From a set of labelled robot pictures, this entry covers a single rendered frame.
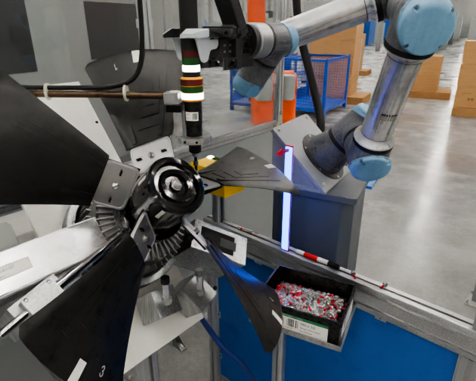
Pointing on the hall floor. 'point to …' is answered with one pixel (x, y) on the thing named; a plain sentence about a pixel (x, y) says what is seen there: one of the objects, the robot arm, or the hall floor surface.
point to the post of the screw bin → (279, 359)
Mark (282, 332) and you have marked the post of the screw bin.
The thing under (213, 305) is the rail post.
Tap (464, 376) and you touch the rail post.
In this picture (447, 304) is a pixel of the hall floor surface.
